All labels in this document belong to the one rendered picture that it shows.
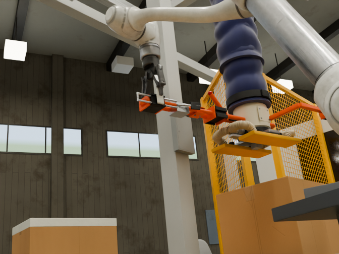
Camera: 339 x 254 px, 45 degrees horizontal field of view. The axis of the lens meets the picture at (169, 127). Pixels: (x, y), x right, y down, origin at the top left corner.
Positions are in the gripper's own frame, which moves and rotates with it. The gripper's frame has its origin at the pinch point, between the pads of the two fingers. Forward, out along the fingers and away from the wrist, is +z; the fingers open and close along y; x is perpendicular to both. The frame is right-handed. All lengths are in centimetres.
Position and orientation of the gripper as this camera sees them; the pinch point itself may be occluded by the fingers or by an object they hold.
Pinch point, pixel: (154, 102)
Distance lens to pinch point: 171.4
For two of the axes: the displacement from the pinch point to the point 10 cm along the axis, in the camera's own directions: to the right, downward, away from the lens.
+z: 0.9, 9.3, -3.5
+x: -8.2, -1.3, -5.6
